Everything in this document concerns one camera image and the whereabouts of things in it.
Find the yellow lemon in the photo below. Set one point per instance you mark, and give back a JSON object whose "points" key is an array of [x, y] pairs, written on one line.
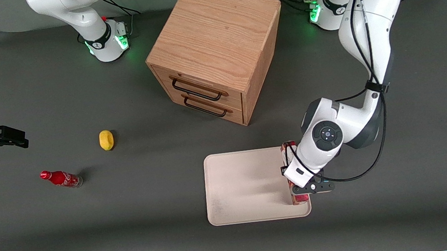
{"points": [[106, 140]]}

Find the wooden two-drawer cabinet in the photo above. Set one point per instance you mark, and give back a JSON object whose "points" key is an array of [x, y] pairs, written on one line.
{"points": [[213, 38]]}

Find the red cookie box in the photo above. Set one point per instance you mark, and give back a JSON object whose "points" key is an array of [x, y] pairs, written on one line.
{"points": [[288, 152]]}

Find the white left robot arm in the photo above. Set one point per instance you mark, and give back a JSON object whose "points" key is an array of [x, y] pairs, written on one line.
{"points": [[369, 41]]}

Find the beige plastic tray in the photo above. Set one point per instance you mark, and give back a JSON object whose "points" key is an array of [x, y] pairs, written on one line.
{"points": [[247, 186]]}

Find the red cola bottle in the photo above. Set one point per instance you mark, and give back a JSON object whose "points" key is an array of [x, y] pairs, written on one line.
{"points": [[61, 178]]}

